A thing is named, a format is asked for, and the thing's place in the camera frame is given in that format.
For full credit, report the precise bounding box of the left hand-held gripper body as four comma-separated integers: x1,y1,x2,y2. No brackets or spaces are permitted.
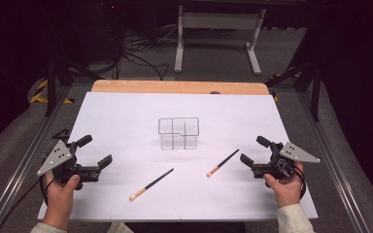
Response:
37,139,101,191

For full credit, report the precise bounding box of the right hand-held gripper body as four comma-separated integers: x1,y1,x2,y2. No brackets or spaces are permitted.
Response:
252,141,322,188

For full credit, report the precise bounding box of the black makeup brush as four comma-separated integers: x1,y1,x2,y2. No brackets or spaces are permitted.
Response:
206,149,241,179
128,167,175,202

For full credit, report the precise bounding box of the clear plastic organizer box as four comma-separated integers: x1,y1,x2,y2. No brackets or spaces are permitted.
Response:
157,116,200,151

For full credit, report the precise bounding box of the person's right hand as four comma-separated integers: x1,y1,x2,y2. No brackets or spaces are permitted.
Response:
262,162,305,209

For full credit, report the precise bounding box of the person's left hand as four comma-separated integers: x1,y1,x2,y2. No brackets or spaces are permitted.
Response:
42,173,81,231

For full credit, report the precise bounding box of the black tripod stand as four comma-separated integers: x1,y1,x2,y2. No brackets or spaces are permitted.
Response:
265,59,322,122
43,52,105,117

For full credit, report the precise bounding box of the yellow black floor tape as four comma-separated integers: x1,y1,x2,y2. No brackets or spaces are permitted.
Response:
268,71,303,102
28,79,76,105

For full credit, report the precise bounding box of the person's pale jacket hem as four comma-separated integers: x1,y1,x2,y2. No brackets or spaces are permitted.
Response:
106,221,134,233

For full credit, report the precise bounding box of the white table mat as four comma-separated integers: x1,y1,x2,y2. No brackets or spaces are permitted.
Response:
37,91,319,222

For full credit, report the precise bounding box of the white metal stand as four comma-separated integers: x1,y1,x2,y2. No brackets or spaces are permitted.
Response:
174,4,267,76

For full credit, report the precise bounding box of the black triangular bracket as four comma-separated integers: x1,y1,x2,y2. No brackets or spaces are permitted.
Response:
51,128,71,142

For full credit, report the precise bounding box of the right hand-held gripper cable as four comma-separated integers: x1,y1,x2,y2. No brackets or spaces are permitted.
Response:
291,164,307,200

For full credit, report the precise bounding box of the hand-held gripper cable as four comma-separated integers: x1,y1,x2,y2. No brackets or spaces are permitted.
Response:
291,164,307,200
0,176,51,233

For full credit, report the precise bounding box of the aluminium rail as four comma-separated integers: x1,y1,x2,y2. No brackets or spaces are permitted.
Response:
0,85,76,233
295,91,372,233

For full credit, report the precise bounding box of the left hand-held gripper cable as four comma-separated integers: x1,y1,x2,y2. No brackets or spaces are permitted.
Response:
0,176,51,233

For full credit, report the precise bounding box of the tangle of floor cables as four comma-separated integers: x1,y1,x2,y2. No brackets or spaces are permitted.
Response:
110,23,183,82

